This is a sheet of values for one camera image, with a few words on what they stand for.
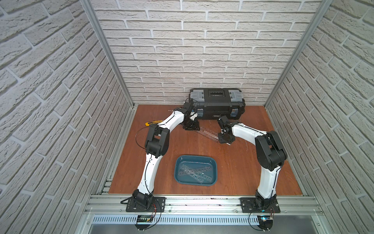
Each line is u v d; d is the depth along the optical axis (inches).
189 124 35.0
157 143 24.0
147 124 41.9
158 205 29.0
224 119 32.1
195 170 33.6
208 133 40.2
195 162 34.6
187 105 34.1
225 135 29.1
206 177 32.6
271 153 20.4
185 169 33.6
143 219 28.6
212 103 38.4
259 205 25.6
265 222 27.5
